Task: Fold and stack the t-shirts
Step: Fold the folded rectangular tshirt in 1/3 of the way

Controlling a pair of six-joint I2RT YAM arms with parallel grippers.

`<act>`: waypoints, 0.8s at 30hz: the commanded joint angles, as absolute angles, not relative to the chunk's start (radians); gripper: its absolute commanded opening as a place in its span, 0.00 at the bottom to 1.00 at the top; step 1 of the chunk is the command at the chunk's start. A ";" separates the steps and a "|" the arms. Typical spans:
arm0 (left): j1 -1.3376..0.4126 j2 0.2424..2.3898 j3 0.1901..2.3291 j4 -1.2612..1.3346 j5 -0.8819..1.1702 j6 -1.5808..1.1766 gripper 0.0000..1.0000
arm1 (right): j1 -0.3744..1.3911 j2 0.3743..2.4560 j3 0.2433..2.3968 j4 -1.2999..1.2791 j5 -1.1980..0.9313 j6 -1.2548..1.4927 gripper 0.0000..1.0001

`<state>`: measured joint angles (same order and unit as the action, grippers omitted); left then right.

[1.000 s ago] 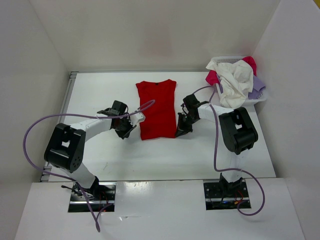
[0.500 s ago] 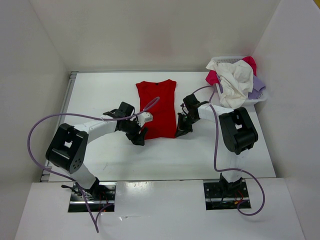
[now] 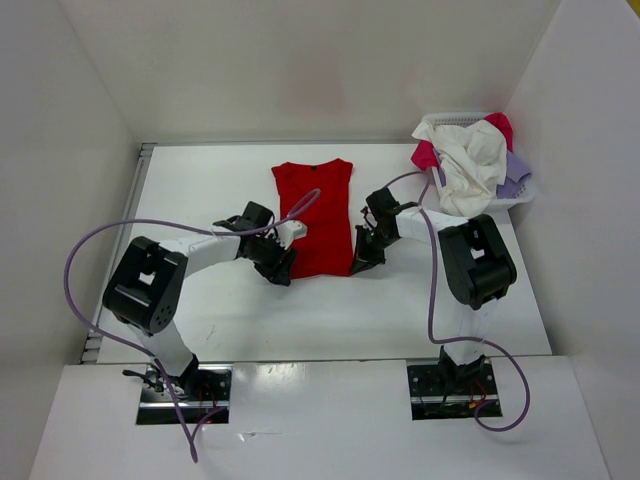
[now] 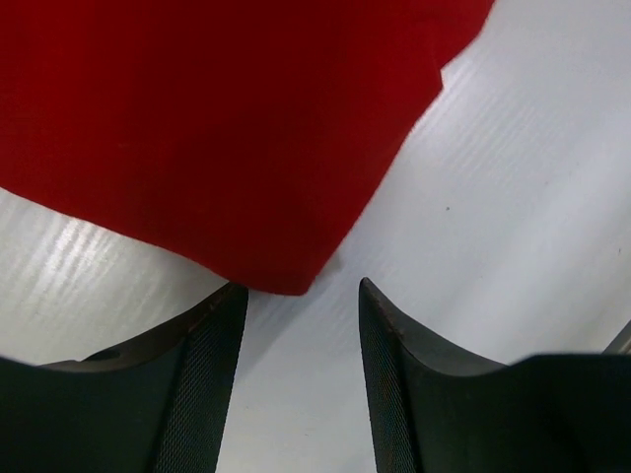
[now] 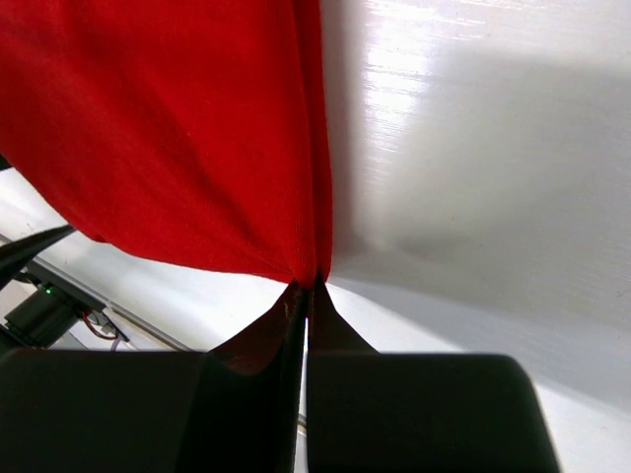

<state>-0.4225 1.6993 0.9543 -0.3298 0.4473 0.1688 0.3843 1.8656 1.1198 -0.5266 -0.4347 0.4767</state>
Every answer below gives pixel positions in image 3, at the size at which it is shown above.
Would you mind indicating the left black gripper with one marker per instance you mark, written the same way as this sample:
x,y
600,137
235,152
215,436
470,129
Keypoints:
x,y
279,273

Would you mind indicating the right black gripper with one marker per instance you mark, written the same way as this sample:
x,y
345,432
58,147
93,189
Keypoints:
x,y
364,258

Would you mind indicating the red t shirt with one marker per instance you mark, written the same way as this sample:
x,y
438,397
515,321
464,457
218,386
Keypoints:
x,y
327,247

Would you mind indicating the white t shirt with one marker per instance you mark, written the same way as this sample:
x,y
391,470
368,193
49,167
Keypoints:
x,y
473,160

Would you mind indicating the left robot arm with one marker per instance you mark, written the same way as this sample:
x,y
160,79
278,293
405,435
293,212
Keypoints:
x,y
144,291

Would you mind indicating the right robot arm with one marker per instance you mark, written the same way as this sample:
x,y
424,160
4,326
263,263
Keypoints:
x,y
478,270

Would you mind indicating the pink t shirt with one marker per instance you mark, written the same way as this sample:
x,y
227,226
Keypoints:
x,y
425,156

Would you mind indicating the white laundry basket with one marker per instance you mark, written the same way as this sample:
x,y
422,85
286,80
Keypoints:
x,y
465,119

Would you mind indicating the lavender t shirt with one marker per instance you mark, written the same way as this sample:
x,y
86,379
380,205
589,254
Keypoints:
x,y
517,174

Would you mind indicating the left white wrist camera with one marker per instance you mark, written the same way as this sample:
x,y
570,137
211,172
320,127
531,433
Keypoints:
x,y
288,232

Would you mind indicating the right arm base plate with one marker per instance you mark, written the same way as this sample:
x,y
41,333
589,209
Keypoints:
x,y
433,398

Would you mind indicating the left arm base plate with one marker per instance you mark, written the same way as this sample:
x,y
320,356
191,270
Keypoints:
x,y
210,400

